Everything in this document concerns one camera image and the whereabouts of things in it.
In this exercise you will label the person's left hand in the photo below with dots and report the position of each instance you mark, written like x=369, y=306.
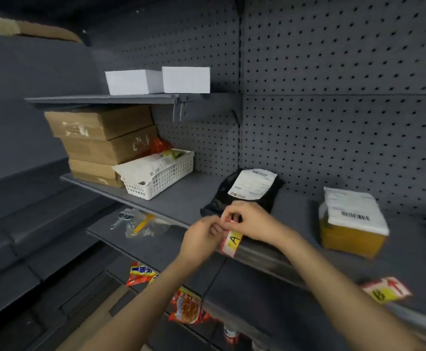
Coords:
x=197, y=241

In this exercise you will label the person's right hand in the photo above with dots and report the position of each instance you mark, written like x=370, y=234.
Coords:
x=258, y=223

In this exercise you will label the person's right fingers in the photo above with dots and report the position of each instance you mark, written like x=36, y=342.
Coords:
x=233, y=211

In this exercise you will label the person's left fingers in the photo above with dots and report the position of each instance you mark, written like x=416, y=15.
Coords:
x=213, y=228

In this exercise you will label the red yellow shelf label tag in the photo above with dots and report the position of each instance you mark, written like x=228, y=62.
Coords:
x=232, y=243
x=385, y=289

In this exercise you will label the person's left forearm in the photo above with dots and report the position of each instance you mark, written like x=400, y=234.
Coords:
x=140, y=307

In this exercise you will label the person's right forearm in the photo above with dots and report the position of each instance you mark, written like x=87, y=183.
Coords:
x=344, y=299

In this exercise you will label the black mailer bag white label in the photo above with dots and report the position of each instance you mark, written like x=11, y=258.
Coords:
x=251, y=186

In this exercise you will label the long grey metal shelf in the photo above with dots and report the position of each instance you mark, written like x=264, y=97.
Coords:
x=183, y=195

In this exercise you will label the grey shelf with scissors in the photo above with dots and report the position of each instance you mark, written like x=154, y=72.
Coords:
x=158, y=244

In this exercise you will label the clear plastic bag yellow item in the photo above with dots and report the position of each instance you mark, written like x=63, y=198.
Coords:
x=145, y=224

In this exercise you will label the white plastic basket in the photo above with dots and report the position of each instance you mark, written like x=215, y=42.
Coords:
x=161, y=179

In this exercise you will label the orange red snack packet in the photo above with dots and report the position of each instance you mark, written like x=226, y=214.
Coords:
x=186, y=307

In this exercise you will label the green packet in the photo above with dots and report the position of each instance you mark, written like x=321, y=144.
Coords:
x=171, y=154

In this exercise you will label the red yellow snack packet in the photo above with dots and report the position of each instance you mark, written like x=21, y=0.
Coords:
x=140, y=274

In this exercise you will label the grey scissors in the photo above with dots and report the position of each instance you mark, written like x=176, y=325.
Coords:
x=122, y=218

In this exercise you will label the grey shelf with snacks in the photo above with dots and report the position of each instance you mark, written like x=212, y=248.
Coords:
x=271, y=310

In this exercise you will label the small red white packet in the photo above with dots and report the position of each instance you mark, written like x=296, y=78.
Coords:
x=231, y=334

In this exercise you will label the yellow parcel white label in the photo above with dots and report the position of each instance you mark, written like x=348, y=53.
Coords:
x=352, y=226

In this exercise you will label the small cardboard box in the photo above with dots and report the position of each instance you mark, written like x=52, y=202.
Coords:
x=94, y=173

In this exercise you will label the medium cardboard box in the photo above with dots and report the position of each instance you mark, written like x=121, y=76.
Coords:
x=110, y=146

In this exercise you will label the white box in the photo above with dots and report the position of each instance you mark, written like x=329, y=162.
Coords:
x=186, y=80
x=134, y=82

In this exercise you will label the wide grey pegboard panel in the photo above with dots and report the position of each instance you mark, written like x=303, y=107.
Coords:
x=344, y=105

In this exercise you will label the large cardboard box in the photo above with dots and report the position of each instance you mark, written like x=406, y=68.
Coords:
x=99, y=122

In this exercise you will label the short grey metal shelf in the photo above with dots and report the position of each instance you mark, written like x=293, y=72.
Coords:
x=103, y=99

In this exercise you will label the narrow grey pegboard panel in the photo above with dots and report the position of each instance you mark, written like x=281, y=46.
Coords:
x=198, y=40

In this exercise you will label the dark grey neighbouring shelf rack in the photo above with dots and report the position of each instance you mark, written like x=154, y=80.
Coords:
x=23, y=179

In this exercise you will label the flat cardboard sheet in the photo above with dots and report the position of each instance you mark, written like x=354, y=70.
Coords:
x=34, y=29

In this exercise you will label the grey shelf bracket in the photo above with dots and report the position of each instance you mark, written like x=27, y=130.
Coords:
x=181, y=110

